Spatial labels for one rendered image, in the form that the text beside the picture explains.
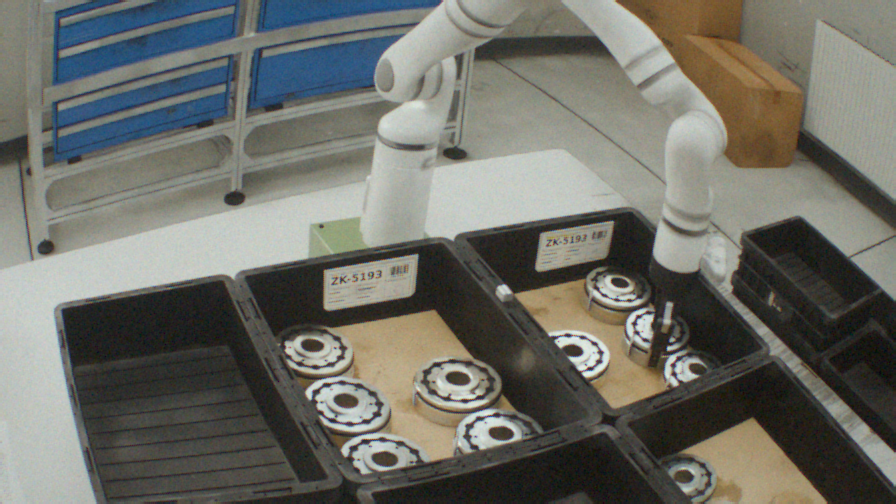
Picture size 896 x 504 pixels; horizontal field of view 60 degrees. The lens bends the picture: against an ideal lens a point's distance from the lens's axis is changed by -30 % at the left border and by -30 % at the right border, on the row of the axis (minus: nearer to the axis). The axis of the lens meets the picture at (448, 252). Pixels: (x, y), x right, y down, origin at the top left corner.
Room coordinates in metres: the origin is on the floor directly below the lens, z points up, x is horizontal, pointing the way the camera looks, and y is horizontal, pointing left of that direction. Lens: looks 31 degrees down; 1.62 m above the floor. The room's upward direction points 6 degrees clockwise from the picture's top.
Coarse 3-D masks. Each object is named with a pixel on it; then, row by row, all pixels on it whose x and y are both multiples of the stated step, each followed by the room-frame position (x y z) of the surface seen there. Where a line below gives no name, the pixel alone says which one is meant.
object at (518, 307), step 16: (624, 208) 1.31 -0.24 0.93; (512, 224) 1.22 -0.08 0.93; (528, 224) 1.22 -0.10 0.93; (544, 224) 1.23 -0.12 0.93; (560, 224) 1.24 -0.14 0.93; (464, 240) 1.17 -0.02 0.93; (496, 288) 1.07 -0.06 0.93; (704, 288) 1.12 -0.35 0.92; (512, 304) 1.04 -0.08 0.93; (720, 304) 1.08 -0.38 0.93; (528, 320) 1.01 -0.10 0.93; (736, 320) 1.05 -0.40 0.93; (544, 336) 0.98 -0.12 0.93; (752, 336) 1.01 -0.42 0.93; (560, 352) 0.95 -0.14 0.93; (768, 352) 0.97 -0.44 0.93; (576, 368) 0.92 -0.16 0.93; (720, 368) 0.93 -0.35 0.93; (736, 368) 0.93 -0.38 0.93; (688, 384) 0.90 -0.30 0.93; (592, 400) 0.86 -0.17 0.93; (640, 400) 0.86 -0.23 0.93; (656, 400) 0.86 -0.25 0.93; (608, 416) 0.84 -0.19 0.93
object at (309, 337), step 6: (300, 336) 1.01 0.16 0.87; (306, 336) 1.01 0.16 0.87; (312, 336) 1.01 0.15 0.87; (318, 336) 1.01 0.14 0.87; (294, 342) 0.99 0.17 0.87; (300, 342) 0.99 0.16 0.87; (318, 342) 1.01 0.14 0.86; (324, 342) 1.00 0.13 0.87; (294, 348) 0.98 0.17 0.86; (300, 348) 0.98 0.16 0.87; (324, 348) 0.99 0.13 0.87; (330, 348) 0.99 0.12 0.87; (300, 354) 0.97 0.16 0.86; (306, 354) 0.97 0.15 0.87; (312, 354) 0.97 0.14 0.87; (318, 354) 0.98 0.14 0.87; (324, 354) 0.98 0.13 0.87
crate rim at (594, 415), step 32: (320, 256) 1.09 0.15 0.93; (352, 256) 1.10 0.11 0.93; (480, 288) 1.07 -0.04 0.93; (256, 320) 0.94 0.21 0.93; (512, 320) 1.00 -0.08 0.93; (544, 352) 0.95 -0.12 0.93; (288, 384) 0.83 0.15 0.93; (576, 384) 0.89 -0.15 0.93; (512, 448) 0.77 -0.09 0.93; (352, 480) 0.69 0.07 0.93; (384, 480) 0.70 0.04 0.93
